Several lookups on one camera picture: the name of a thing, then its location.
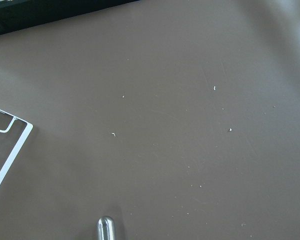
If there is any steel muddler with black tip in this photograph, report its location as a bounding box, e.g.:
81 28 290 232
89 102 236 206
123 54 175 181
97 216 116 240

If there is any white wire cup rack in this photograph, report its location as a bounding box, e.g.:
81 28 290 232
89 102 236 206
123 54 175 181
0 109 33 186

